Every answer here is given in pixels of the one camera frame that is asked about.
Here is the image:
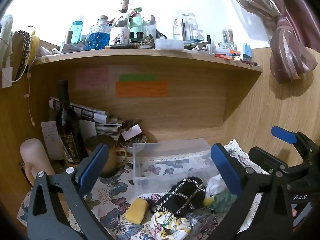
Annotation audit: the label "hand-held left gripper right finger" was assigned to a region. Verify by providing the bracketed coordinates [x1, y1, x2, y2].
[211, 143, 293, 240]

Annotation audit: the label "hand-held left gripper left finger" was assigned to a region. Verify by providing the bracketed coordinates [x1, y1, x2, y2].
[26, 143, 115, 240]

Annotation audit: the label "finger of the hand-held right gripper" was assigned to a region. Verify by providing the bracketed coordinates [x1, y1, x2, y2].
[248, 146, 288, 175]
[271, 126, 318, 166]

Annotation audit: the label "green scrunchie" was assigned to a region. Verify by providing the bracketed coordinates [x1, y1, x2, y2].
[211, 190, 237, 213]

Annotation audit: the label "black cloth chain print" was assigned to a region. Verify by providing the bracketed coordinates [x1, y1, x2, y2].
[154, 177, 207, 217]

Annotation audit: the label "clear plastic storage box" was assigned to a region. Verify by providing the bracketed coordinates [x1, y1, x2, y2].
[132, 139, 220, 197]

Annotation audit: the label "grey glitter scrunchie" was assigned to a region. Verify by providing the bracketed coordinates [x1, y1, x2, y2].
[186, 211, 218, 233]

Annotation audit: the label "yellow sponge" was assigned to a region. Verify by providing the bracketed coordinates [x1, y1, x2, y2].
[124, 197, 149, 224]

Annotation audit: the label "white floral scrunchie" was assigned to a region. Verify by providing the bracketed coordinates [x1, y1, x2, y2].
[151, 211, 192, 239]

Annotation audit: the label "brown mug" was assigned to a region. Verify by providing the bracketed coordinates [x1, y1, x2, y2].
[85, 135, 128, 178]

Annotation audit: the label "butterfly print tablecloth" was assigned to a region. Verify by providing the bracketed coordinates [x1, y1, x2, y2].
[17, 139, 270, 240]

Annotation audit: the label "white paper sheet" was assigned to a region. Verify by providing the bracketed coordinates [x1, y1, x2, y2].
[79, 120, 97, 140]

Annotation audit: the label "stack of papers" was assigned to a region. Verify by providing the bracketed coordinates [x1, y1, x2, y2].
[96, 117, 123, 140]

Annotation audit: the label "small bowl with plants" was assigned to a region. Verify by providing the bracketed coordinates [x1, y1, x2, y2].
[119, 120, 148, 154]

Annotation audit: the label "dark wine bottle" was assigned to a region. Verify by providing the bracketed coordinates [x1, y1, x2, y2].
[55, 79, 88, 167]

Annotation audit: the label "white card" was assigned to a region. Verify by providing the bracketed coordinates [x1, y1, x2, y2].
[121, 124, 143, 141]

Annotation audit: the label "white handwritten note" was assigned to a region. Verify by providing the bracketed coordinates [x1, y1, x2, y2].
[41, 121, 65, 160]

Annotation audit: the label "rolled newspaper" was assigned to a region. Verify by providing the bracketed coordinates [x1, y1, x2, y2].
[49, 97, 110, 124]

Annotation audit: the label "pink sticky note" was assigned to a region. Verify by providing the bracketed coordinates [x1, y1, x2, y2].
[75, 67, 110, 90]

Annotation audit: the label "blue plastic block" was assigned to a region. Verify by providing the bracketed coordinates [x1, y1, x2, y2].
[242, 43, 252, 60]

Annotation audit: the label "orange sticky note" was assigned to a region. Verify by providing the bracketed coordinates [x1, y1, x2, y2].
[115, 81, 167, 98]

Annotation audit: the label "green sticky note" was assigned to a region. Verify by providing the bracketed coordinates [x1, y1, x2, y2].
[119, 74, 158, 82]

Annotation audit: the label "pink curtain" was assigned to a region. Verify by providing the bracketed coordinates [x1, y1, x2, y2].
[221, 0, 320, 84]

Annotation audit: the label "glass jar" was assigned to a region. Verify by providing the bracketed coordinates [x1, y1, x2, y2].
[222, 29, 235, 52]

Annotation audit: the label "white cardboard box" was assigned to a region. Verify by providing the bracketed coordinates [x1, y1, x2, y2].
[60, 41, 88, 53]

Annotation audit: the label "wooden shelf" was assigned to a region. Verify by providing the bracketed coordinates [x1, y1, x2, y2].
[31, 48, 263, 73]

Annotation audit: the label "dark pen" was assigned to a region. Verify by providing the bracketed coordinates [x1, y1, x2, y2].
[105, 44, 142, 50]

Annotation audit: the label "white charger plug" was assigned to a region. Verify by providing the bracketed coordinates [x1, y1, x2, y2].
[1, 66, 13, 88]

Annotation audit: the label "glass bottle with blue beads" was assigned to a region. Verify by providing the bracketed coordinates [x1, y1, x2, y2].
[87, 15, 111, 50]

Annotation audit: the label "yellow headband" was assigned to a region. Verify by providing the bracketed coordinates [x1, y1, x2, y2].
[30, 35, 40, 64]

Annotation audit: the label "black patterned headband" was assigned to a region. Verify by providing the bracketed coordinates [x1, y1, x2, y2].
[14, 31, 31, 80]

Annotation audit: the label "clear flat plastic container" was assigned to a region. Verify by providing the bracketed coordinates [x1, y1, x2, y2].
[154, 39, 185, 50]

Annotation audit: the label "small black binoculars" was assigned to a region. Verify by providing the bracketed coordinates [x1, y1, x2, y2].
[129, 31, 145, 43]

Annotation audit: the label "blue translucent bottle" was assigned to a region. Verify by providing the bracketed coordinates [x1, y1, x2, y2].
[71, 21, 83, 44]

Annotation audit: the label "tall glass bottle with cork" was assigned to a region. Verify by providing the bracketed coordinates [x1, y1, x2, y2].
[111, 0, 130, 46]

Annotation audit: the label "packaged tool set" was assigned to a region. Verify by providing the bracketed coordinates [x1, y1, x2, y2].
[172, 10, 200, 41]

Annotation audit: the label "teal pump bottle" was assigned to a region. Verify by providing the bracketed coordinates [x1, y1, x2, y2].
[129, 7, 143, 34]

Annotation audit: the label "white knitted cloth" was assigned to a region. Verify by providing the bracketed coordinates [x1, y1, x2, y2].
[0, 15, 13, 53]

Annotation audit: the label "white earphone cable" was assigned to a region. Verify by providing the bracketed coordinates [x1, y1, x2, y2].
[25, 62, 35, 128]

